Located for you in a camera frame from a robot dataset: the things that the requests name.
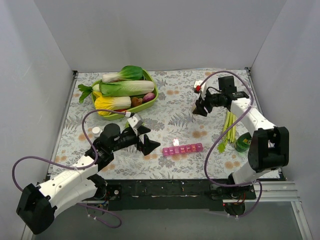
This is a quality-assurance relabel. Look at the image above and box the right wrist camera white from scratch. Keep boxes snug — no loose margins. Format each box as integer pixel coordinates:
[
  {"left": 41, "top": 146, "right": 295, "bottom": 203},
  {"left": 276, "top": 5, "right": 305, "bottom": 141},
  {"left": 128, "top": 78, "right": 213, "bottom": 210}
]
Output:
[{"left": 193, "top": 80, "right": 207, "bottom": 100}]

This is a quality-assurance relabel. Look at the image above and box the white radish with leaves toy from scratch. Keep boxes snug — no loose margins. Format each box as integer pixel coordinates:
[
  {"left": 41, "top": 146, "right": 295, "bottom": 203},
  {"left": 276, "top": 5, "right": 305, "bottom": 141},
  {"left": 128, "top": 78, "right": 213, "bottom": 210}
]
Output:
[{"left": 77, "top": 84, "right": 100, "bottom": 104}]

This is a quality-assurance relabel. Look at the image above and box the green plastic tray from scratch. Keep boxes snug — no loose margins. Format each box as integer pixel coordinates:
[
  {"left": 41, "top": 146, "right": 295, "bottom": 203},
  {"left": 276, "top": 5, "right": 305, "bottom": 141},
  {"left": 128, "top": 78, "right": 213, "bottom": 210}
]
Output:
[{"left": 78, "top": 65, "right": 159, "bottom": 121}]

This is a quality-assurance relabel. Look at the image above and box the green round jar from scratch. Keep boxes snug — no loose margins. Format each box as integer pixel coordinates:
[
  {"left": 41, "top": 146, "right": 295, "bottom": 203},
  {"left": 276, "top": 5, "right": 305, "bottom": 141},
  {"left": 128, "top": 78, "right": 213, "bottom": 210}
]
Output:
[{"left": 234, "top": 132, "right": 252, "bottom": 153}]

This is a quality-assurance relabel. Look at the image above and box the floral table mat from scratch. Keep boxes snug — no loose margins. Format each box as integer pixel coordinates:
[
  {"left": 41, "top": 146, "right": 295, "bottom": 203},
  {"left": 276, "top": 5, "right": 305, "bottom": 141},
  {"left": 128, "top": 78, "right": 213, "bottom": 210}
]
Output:
[{"left": 50, "top": 69, "right": 248, "bottom": 179}]

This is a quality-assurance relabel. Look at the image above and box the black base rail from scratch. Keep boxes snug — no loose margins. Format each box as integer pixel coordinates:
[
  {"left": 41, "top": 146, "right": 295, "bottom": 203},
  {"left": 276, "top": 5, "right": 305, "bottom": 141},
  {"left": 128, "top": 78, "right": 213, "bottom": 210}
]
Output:
[{"left": 77, "top": 178, "right": 258, "bottom": 212}]

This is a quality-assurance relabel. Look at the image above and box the red pepper toy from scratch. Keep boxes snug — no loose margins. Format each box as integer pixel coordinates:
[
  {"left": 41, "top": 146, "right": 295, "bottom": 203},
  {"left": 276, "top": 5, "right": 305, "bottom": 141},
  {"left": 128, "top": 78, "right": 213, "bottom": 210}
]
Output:
[{"left": 114, "top": 109, "right": 127, "bottom": 113}]

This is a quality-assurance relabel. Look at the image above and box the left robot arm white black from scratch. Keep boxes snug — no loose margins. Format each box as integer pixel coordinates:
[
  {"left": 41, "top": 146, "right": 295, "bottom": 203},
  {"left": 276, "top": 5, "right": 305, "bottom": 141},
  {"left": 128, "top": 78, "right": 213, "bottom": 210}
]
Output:
[{"left": 16, "top": 123, "right": 161, "bottom": 235}]

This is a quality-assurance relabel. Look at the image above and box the long green napa cabbage toy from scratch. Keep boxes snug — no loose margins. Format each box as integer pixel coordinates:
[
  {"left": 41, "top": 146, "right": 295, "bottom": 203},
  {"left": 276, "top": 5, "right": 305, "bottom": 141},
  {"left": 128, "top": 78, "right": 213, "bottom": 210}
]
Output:
[{"left": 99, "top": 80, "right": 155, "bottom": 97}]

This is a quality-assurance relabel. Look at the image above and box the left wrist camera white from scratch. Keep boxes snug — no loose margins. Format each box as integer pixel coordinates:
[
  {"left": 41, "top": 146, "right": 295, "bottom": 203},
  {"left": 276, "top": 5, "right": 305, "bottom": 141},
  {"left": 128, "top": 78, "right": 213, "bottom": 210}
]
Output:
[{"left": 127, "top": 112, "right": 143, "bottom": 129}]

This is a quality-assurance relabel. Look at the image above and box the brown mushroom toy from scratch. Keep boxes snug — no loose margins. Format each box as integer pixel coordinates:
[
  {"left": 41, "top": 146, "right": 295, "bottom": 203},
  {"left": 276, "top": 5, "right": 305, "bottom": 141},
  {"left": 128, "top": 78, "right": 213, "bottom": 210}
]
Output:
[{"left": 131, "top": 97, "right": 143, "bottom": 108}]

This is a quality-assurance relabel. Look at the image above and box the green celery stalk toy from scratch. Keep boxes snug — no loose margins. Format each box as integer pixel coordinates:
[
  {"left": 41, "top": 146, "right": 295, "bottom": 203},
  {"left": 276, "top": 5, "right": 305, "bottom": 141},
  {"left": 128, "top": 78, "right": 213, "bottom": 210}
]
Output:
[{"left": 217, "top": 110, "right": 237, "bottom": 153}]

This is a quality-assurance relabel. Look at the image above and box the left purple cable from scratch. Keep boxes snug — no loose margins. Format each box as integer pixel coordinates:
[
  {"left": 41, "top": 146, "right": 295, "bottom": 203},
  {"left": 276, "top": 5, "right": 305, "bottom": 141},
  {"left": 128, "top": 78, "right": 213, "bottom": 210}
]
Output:
[{"left": 11, "top": 108, "right": 132, "bottom": 229}]

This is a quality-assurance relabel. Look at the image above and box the purple cable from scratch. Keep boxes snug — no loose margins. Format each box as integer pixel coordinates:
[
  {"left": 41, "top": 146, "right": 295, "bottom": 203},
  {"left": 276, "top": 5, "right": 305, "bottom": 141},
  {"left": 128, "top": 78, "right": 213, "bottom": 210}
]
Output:
[
  {"left": 11, "top": 108, "right": 132, "bottom": 229},
  {"left": 203, "top": 70, "right": 263, "bottom": 217}
]

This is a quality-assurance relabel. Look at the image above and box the pink weekly pill organizer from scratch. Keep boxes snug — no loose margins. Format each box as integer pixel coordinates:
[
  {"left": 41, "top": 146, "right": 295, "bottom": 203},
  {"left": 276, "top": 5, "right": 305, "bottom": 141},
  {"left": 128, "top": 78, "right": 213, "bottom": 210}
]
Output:
[{"left": 162, "top": 138, "right": 204, "bottom": 157}]

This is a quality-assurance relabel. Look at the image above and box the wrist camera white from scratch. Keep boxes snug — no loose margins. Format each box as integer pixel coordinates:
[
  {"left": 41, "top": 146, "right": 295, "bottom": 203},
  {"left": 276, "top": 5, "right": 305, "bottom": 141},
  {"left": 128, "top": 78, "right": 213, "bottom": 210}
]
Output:
[
  {"left": 127, "top": 112, "right": 143, "bottom": 129},
  {"left": 193, "top": 80, "right": 207, "bottom": 100}
]

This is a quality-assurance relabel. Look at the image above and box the small white cap blue bottle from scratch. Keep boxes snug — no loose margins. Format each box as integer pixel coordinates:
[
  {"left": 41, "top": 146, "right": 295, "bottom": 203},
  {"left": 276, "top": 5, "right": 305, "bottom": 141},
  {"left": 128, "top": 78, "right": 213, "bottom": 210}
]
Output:
[{"left": 92, "top": 126, "right": 102, "bottom": 138}]

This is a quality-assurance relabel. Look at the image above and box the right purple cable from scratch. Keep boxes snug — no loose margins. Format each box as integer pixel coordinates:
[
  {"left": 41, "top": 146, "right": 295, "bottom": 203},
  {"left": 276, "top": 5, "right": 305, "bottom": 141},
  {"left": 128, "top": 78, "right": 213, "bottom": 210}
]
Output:
[{"left": 203, "top": 70, "right": 263, "bottom": 217}]

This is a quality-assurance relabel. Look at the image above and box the bok choy toy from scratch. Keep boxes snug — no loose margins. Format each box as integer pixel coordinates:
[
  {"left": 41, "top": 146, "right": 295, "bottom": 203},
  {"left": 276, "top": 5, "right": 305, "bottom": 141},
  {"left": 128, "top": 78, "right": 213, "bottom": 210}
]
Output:
[{"left": 102, "top": 65, "right": 143, "bottom": 83}]

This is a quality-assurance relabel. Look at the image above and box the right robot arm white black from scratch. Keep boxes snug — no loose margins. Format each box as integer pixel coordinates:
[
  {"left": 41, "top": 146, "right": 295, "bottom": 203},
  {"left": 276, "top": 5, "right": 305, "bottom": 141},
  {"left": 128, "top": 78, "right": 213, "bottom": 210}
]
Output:
[{"left": 193, "top": 71, "right": 289, "bottom": 199}]

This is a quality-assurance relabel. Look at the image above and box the purple onion toy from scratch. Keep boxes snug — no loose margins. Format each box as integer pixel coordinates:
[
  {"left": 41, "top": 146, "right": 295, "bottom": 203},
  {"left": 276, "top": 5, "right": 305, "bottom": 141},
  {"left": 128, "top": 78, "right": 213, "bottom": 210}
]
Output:
[{"left": 142, "top": 92, "right": 156, "bottom": 103}]

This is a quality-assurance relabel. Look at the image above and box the yellow cabbage toy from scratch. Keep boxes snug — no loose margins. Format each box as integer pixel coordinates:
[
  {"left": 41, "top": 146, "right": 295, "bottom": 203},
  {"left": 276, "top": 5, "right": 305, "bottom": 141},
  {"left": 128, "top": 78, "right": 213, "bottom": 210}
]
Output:
[{"left": 94, "top": 96, "right": 131, "bottom": 111}]

